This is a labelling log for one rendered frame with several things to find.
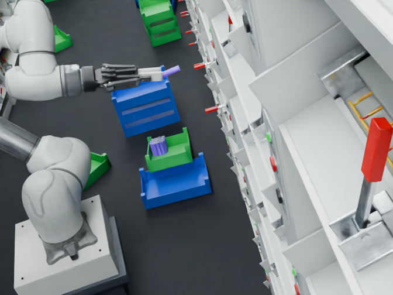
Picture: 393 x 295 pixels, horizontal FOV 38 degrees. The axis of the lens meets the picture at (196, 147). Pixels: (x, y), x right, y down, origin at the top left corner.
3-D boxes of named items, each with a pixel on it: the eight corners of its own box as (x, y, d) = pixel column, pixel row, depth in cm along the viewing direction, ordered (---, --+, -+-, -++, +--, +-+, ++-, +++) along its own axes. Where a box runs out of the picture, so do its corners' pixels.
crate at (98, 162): (44, 176, 287) (37, 164, 282) (72, 153, 298) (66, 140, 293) (83, 192, 269) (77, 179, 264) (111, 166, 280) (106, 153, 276)
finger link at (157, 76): (138, 72, 169) (139, 74, 168) (162, 71, 170) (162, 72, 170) (138, 81, 171) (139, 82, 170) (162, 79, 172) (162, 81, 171)
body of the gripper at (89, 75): (81, 75, 161) (114, 73, 163) (79, 61, 168) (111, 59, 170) (83, 98, 166) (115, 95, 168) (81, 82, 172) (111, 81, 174)
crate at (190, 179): (145, 209, 248) (140, 196, 244) (143, 181, 265) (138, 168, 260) (212, 192, 247) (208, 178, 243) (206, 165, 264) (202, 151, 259)
